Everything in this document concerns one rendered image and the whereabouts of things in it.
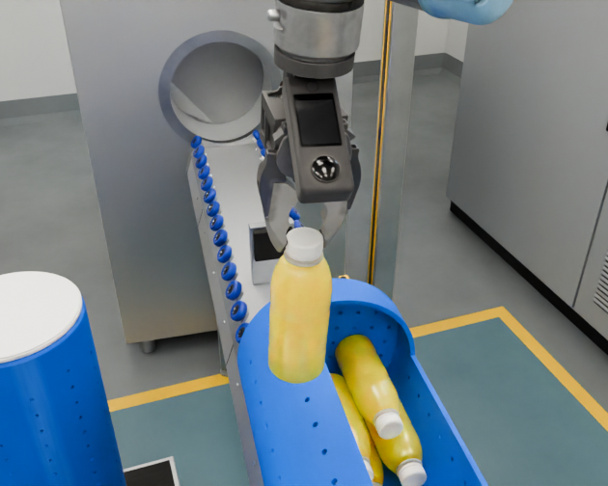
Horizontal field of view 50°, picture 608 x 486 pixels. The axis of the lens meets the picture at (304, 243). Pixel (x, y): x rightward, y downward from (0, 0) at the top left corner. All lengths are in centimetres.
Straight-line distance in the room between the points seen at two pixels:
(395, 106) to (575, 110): 135
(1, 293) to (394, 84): 95
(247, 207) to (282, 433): 106
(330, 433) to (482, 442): 170
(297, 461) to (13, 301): 77
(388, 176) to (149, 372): 145
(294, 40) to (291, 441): 50
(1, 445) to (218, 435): 114
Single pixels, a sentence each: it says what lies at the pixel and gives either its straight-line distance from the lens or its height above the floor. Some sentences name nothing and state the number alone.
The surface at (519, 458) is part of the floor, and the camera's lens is 247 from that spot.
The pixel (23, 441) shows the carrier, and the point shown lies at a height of 83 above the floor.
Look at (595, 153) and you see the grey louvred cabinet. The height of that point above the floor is 78.
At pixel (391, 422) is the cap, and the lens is 98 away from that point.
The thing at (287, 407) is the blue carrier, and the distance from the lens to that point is 88.
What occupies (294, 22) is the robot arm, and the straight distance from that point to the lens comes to 55.
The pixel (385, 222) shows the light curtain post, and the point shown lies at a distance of 169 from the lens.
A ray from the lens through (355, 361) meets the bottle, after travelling 105.
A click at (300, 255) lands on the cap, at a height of 146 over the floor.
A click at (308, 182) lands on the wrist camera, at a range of 54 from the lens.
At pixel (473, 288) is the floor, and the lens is 317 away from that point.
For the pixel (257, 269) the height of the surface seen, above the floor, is 97.
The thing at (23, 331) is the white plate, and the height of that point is 104.
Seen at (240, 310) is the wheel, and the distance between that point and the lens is 138.
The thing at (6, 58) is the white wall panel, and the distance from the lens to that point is 520.
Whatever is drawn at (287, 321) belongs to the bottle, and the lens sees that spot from 70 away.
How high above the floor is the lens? 183
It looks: 33 degrees down
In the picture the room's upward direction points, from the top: straight up
